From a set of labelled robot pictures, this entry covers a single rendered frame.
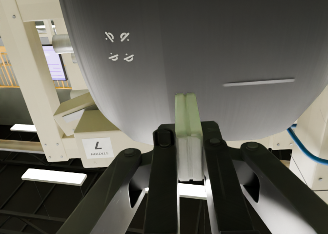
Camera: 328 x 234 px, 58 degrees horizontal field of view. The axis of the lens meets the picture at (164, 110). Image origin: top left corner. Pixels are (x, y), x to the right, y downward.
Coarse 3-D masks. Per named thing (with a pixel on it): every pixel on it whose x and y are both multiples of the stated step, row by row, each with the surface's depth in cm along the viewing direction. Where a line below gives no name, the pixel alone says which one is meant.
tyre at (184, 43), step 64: (64, 0) 29; (128, 0) 26; (192, 0) 26; (256, 0) 25; (320, 0) 26; (192, 64) 29; (256, 64) 29; (320, 64) 30; (128, 128) 39; (256, 128) 39
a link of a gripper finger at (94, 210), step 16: (128, 160) 15; (112, 176) 13; (128, 176) 14; (96, 192) 12; (112, 192) 12; (128, 192) 14; (144, 192) 16; (80, 208) 12; (96, 208) 11; (112, 208) 12; (128, 208) 14; (64, 224) 11; (80, 224) 11; (96, 224) 11; (112, 224) 12; (128, 224) 14
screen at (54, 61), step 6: (48, 48) 417; (48, 54) 422; (54, 54) 420; (60, 54) 421; (48, 60) 427; (54, 60) 425; (60, 60) 423; (54, 66) 431; (60, 66) 429; (54, 72) 436; (60, 72) 434; (54, 78) 442; (60, 78) 439; (66, 78) 439
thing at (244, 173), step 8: (208, 128) 18; (216, 128) 18; (208, 136) 17; (216, 136) 17; (232, 152) 15; (232, 160) 15; (240, 160) 15; (240, 168) 15; (248, 168) 15; (240, 176) 15; (248, 176) 15; (256, 176) 15; (240, 184) 15; (248, 184) 15; (256, 184) 15
